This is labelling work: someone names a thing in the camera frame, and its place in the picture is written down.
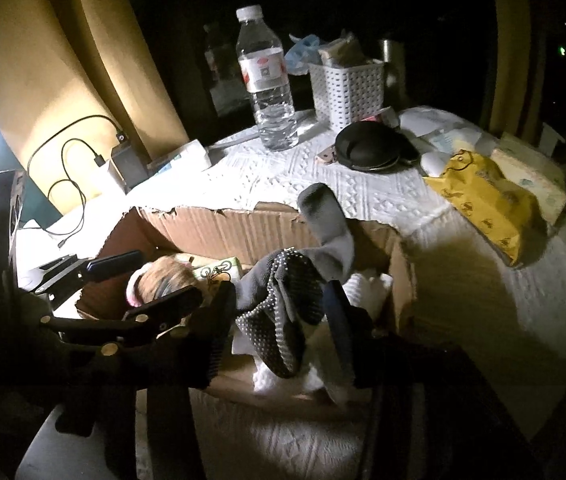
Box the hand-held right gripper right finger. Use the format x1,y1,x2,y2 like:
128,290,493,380
323,280,545,480

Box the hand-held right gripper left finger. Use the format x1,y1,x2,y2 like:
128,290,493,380
55,280,238,480

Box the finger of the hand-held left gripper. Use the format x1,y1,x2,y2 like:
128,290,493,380
38,284,205,358
32,253,145,295

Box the pink plush item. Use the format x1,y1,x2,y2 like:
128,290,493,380
125,254,195,310

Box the small green printed tissue pack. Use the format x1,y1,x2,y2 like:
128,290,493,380
192,255,242,282

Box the grey sock with grip dots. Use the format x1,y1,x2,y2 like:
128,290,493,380
234,183,357,380

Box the cardboard box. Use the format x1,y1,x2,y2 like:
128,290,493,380
75,202,418,407

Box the white power bank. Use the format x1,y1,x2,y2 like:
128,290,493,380
94,157,130,197

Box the grey charger adapter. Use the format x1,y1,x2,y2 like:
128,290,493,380
110,132,150,187

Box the small white box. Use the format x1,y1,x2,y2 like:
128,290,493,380
147,138,213,177

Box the white embossed tablecloth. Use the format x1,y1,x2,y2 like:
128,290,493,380
0,105,566,480

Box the black round pouch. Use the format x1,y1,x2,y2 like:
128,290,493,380
335,120,422,175

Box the small white oval object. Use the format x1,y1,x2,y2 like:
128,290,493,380
419,151,447,179

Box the yellow tissue pack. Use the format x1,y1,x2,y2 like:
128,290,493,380
424,149,548,268

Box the yellow curtain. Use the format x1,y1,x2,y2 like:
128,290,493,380
487,0,535,132
0,0,190,213

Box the white flat packets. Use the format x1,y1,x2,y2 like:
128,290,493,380
397,106,485,155

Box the white woven plastic basket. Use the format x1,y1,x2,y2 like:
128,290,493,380
307,57,387,132

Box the clear plastic water bottle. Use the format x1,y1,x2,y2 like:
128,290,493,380
235,4,300,152

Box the pale tissue pack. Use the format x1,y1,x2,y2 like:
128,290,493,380
490,132,566,227

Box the metal thermos flask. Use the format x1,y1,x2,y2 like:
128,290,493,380
377,34,410,109

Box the packets in basket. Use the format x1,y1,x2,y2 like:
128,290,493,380
318,33,370,69

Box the blue plastic bag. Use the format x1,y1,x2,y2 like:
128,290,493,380
284,33,322,77

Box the black charging cable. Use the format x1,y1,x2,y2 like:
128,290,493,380
26,114,124,252

